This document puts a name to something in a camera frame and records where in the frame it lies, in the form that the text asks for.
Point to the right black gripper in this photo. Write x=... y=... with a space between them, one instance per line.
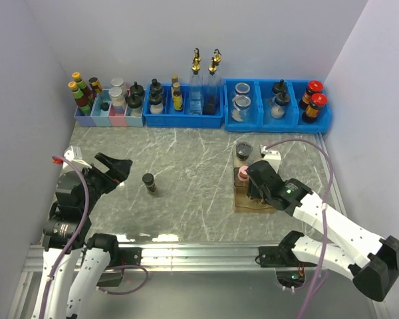
x=253 y=190

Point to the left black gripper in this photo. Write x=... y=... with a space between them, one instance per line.
x=119 y=169

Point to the pink lid spice jar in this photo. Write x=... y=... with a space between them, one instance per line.
x=242 y=177

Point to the small black cap bottle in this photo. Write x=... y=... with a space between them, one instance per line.
x=149 y=182

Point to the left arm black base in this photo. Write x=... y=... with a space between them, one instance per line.
x=126 y=256

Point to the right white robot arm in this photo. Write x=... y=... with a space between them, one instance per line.
x=370 y=261

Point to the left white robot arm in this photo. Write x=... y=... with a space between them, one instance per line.
x=73 y=264

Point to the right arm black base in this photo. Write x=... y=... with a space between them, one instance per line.
x=289 y=270

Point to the pink storage bin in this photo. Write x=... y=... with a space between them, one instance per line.
x=116 y=119

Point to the light blue storage bin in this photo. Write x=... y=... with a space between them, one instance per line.
x=100 y=116

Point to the pale blue storage bin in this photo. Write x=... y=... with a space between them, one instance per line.
x=134 y=121

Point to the purple storage bin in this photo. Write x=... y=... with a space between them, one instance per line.
x=83 y=120

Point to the large blue triple bin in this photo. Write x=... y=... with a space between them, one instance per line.
x=259 y=117

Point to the small black cap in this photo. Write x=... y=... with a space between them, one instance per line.
x=104 y=106

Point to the front black pourer jar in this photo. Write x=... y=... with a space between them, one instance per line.
x=135 y=105

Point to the black pourer jar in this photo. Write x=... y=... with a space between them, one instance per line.
x=135 y=105
x=137 y=89

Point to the front silver lid jar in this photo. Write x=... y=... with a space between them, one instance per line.
x=118 y=100

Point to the silver lid jar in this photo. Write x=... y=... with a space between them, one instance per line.
x=120 y=83
x=118 y=100

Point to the blue divided crate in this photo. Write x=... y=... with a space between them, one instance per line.
x=169 y=118

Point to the front red sauce bottle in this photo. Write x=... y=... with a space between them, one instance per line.
x=81 y=100

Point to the red sauce bottle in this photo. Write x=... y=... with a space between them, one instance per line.
x=81 y=100
x=83 y=86

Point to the front black top shaker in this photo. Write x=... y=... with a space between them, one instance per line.
x=156 y=103

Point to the black shaker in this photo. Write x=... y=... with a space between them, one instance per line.
x=156 y=103
x=156 y=87

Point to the front black lid sugar jar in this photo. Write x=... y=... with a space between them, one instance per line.
x=279 y=104

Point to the rear black pourer jar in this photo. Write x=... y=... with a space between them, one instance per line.
x=137 y=89

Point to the front red lid sauce jar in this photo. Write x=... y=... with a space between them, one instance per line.
x=317 y=102

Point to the red lid sauce jar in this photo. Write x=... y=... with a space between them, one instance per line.
x=313 y=86
x=317 y=102

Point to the front clear glass jar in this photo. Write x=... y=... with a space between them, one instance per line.
x=241 y=107

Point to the clear glass jar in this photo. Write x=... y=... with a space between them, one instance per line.
x=241 y=107
x=242 y=89

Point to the dark yellow label bottle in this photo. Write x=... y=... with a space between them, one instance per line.
x=95 y=85

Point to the rear silver lid jar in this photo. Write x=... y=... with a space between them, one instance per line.
x=120 y=83

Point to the rear black top shaker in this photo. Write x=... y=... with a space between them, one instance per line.
x=156 y=87

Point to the rear red sauce bottle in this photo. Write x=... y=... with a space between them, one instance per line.
x=83 y=86

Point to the front cork yellow bottle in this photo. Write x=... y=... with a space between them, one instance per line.
x=177 y=97

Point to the rear black lid jar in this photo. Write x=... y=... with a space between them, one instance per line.
x=280 y=87

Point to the rear clear glass jar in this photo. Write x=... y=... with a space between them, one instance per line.
x=242 y=89

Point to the right dark oil bottle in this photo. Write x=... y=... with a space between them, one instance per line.
x=212 y=85

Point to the rear cork bottle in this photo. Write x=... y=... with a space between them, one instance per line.
x=174 y=80

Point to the rear red lid sauce jar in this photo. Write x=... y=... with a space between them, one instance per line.
x=313 y=86

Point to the left glass oil bottle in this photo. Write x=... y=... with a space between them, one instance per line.
x=196 y=85

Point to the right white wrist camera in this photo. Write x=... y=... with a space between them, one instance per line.
x=273 y=157

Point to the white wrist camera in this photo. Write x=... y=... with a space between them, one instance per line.
x=273 y=157
x=74 y=155

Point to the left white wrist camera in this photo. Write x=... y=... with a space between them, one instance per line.
x=74 y=155

